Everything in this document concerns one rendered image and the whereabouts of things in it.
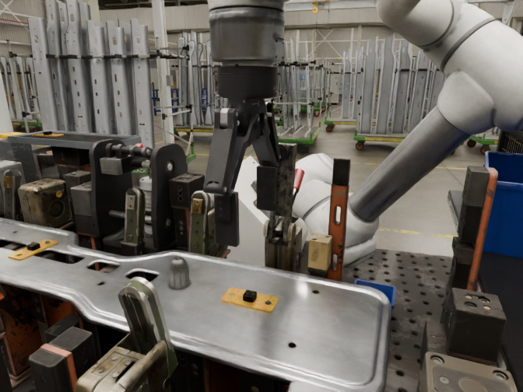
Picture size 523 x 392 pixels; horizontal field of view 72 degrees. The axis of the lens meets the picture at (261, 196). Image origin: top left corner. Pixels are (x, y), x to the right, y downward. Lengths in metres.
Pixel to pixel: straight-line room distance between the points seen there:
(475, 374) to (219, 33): 0.43
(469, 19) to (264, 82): 0.52
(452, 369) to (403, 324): 0.67
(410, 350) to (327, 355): 0.54
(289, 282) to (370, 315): 0.14
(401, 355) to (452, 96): 0.60
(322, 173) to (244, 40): 0.78
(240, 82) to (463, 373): 0.38
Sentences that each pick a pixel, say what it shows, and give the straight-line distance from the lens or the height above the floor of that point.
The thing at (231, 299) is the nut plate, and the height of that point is 1.00.
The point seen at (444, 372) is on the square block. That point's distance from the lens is 0.41.
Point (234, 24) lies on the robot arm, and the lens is 0.44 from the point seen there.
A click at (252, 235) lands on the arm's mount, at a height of 0.83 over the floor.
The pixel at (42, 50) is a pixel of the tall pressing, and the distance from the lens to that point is 5.49.
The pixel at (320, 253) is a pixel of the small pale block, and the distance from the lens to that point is 0.62.
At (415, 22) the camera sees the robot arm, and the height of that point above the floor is 1.42.
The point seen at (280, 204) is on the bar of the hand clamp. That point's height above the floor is 1.11.
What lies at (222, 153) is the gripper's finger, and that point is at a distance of 0.41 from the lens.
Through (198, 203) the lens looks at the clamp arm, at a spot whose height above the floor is 1.09.
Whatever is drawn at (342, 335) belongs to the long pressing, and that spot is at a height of 1.00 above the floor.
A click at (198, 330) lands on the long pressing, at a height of 1.00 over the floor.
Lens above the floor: 1.32
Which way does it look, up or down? 18 degrees down
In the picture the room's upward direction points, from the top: straight up
